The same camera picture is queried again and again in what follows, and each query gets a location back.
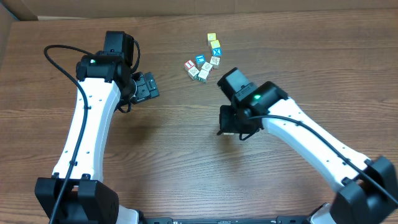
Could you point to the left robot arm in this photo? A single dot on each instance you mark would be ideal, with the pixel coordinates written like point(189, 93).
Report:
point(106, 81)

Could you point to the blue X block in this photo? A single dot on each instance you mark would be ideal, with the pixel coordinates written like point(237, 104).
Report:
point(217, 52)

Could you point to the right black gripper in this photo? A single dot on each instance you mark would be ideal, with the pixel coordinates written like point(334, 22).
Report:
point(227, 124)

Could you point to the yellow block far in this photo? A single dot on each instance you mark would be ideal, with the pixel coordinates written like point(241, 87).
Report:
point(211, 37)

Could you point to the white block centre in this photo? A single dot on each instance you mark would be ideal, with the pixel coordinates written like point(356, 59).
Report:
point(207, 67)

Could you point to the white block right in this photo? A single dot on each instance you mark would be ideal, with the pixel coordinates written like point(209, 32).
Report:
point(215, 62)

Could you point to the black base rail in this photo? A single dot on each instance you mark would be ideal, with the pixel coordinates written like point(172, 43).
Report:
point(224, 220)

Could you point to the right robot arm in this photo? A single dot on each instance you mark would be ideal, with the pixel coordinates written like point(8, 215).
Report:
point(366, 189)

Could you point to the blue picture block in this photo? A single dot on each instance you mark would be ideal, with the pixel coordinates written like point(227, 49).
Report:
point(200, 60)

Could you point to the red I block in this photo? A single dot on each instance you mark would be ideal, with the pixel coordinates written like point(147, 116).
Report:
point(189, 64)

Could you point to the yellow block near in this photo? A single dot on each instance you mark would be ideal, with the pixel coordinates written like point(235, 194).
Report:
point(215, 44)

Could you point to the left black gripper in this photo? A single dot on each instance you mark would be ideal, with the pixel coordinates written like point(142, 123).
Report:
point(146, 86)

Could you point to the yellow block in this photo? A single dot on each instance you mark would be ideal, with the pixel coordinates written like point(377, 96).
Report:
point(215, 44)
point(211, 37)

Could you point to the white green block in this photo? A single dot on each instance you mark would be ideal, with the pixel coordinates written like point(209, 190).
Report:
point(203, 76)
point(193, 73)

